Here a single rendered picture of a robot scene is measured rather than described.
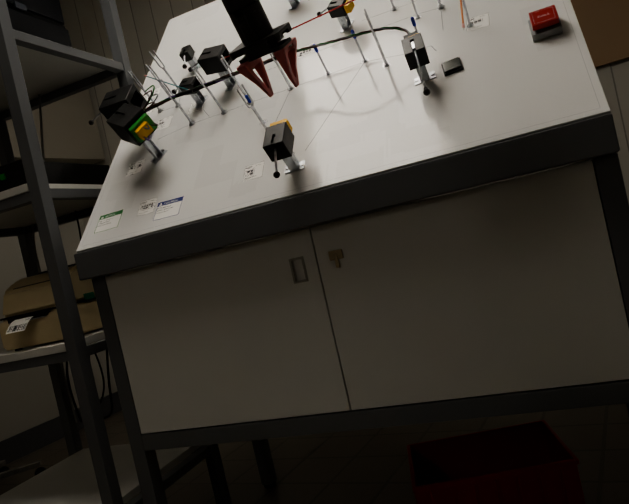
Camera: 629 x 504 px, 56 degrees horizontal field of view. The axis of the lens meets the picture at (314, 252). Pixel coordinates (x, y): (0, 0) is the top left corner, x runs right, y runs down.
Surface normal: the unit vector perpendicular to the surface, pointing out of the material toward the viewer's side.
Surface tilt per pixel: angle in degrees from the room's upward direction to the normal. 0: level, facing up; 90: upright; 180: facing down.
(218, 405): 90
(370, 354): 90
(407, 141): 48
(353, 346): 90
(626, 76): 90
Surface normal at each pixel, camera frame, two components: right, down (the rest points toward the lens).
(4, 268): 0.86, -0.19
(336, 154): -0.41, -0.58
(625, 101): -0.46, 0.12
